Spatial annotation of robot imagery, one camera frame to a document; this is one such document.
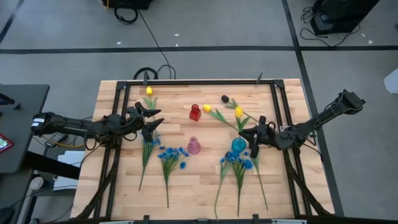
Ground teal glass vase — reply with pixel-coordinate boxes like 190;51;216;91
231;137;248;154

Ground white floor object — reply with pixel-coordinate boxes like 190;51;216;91
383;67;398;95

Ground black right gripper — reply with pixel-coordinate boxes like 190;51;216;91
238;116;282;159

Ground green artificial flower stems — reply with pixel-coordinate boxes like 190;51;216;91
234;105;251;134

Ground black desk crossbar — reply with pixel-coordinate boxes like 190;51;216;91
24;151;81;180

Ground black desk device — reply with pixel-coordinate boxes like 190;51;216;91
0;93;16;106

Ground black power adapter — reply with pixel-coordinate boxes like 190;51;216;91
45;132;68;147

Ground white round object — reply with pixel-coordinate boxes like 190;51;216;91
29;176;44;190

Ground black floor equipment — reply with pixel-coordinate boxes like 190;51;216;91
107;0;155;10

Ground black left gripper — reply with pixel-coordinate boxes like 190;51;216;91
121;101;165;143

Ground black equipment case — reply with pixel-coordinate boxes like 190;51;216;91
310;0;381;35

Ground black cable loop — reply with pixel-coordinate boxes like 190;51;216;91
133;64;177;80

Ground red glass vase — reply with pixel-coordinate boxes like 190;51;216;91
189;104;202;122

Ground pink glass vase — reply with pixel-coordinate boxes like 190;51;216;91
187;136;201;155

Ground dark grey desk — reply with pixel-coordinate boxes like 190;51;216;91
0;83;50;175

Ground black coiled floor cable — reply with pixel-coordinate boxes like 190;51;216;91
113;6;139;25

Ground red-edged tablet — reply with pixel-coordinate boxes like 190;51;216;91
0;133;15;154

